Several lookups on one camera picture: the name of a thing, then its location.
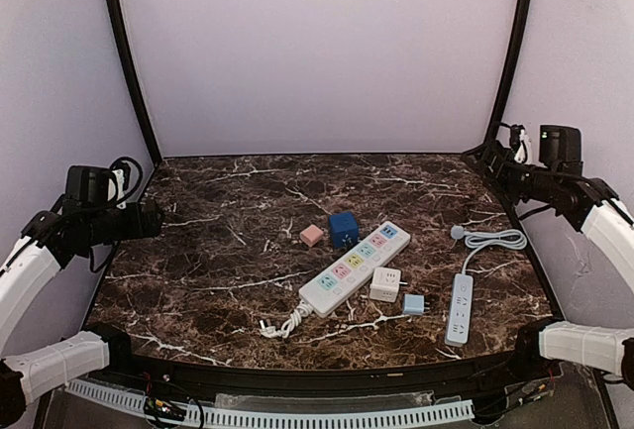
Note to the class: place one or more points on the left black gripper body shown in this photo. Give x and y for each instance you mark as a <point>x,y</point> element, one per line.
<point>150,217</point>

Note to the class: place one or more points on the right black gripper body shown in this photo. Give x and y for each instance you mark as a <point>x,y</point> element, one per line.
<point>493,156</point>

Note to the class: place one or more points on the light blue plug adapter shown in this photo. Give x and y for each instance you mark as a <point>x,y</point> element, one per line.
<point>414,305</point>

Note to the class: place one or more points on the pink plug adapter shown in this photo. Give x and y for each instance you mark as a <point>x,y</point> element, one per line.
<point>311,235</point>

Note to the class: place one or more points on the white multicolour power strip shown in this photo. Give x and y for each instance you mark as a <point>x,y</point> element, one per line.
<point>325,292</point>

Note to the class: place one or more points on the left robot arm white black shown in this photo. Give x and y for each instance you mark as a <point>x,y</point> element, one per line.
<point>47,245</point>

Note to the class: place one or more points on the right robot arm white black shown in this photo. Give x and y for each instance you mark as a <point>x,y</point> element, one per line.
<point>593,209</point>

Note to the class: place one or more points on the dark blue cube socket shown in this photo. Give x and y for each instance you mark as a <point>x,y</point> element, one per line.
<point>343,230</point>

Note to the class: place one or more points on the white cube socket adapter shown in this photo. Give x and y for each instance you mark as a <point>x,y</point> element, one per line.
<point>385,284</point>

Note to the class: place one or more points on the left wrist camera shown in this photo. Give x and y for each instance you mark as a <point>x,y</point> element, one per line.
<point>94,187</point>

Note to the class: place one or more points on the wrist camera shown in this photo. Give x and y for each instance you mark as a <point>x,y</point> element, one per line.
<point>94,187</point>
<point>559,147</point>

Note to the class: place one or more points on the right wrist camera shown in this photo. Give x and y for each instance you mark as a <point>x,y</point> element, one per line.
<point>559,147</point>

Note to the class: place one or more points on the right black frame post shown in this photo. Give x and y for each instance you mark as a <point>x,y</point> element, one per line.
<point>516,37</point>

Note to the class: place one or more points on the black frame post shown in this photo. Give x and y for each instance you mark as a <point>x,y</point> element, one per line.
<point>516,37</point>
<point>123,47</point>

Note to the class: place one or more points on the black front table rail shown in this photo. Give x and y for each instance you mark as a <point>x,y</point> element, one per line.
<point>475,377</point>

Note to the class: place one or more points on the white slotted cable duct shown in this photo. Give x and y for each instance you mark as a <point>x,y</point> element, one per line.
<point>373,412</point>

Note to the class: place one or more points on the left black frame post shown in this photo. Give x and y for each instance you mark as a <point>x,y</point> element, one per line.
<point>123,47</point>

